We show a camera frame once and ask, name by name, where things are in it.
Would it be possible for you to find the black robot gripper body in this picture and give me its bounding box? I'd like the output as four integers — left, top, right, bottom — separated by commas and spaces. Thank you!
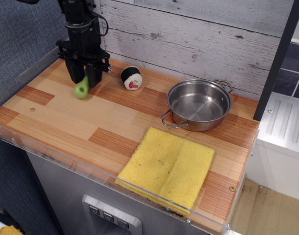
56, 24, 112, 72

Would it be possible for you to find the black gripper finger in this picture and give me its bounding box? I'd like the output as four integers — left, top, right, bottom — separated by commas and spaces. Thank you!
65, 57, 85, 84
85, 64, 103, 88

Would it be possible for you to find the green grey toy spatula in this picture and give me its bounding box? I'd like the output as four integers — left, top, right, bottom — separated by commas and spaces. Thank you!
73, 75, 89, 99

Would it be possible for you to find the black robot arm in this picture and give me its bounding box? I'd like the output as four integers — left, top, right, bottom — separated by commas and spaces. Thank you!
56, 0, 111, 88

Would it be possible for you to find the plush sushi roll toy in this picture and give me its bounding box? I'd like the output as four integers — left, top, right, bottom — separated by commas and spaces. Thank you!
120, 66, 143, 91

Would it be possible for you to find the clear acrylic front guard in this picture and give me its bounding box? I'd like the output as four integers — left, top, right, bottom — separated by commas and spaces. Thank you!
0, 126, 231, 235

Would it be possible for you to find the stainless steel pot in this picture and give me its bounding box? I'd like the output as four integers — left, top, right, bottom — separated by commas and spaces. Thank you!
161, 79, 233, 132

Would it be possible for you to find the yellow folded cloth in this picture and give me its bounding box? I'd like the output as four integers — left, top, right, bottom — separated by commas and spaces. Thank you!
115, 127, 215, 215

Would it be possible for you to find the grey button control panel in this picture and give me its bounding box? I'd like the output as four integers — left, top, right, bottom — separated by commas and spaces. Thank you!
82, 194, 143, 235

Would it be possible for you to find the yellow object bottom left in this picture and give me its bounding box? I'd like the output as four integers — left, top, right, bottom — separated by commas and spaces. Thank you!
0, 226, 23, 235

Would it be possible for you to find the white toy sink unit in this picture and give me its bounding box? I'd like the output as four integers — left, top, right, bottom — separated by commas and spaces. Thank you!
246, 93, 299, 200

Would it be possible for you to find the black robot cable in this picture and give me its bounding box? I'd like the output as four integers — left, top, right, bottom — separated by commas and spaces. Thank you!
92, 12, 109, 37

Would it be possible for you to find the black right vertical post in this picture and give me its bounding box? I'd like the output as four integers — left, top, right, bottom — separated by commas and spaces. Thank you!
253, 0, 299, 121

